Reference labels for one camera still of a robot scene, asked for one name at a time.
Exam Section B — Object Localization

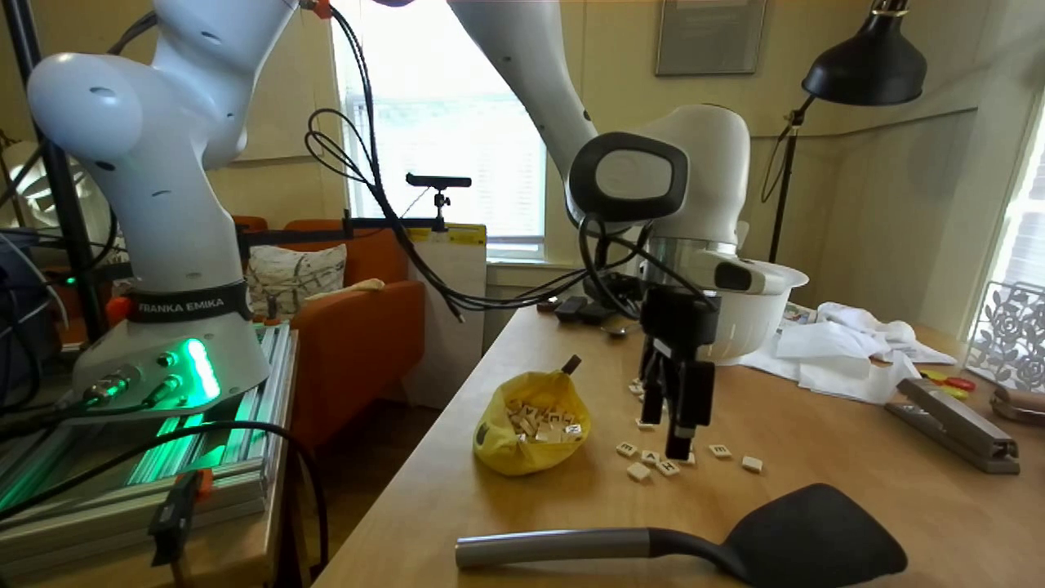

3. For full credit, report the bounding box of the white plastic colander bowl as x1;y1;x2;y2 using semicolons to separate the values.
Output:
703;257;806;364

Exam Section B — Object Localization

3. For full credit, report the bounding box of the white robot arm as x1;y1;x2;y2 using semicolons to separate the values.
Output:
26;0;761;415

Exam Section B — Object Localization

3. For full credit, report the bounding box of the orange armchair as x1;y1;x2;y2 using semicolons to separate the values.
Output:
235;216;424;448

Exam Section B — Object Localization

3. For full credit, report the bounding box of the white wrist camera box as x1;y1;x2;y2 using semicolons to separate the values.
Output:
715;261;785;294

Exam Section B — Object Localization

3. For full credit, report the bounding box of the framed picture on wall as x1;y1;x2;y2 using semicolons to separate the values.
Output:
654;0;769;78

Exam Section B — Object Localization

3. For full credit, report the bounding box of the black spatula with metal handle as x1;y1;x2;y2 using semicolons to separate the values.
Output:
455;483;907;588

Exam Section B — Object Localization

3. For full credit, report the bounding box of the black cable bundle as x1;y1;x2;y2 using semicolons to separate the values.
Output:
301;0;698;322

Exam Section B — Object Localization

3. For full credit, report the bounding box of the white crumpled cloth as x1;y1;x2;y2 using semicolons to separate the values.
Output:
741;301;953;404

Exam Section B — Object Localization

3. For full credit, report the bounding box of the patterned cushion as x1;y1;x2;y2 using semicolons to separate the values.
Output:
246;245;347;322

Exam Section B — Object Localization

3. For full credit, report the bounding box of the black camera on tripod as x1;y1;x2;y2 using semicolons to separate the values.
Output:
404;174;475;233

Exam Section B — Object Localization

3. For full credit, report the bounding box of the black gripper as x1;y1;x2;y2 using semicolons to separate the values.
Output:
640;287;717;461

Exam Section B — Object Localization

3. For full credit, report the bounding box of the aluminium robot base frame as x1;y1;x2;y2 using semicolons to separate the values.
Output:
0;327;294;577

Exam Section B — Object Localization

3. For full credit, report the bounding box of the black desk lamp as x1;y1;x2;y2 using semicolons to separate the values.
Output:
769;0;928;257

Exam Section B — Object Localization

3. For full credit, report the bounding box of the yellow banana-shaped cloth bag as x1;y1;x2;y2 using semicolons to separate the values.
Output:
475;355;592;476

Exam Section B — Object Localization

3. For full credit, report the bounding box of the black remote control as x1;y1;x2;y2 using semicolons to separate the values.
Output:
554;297;611;323

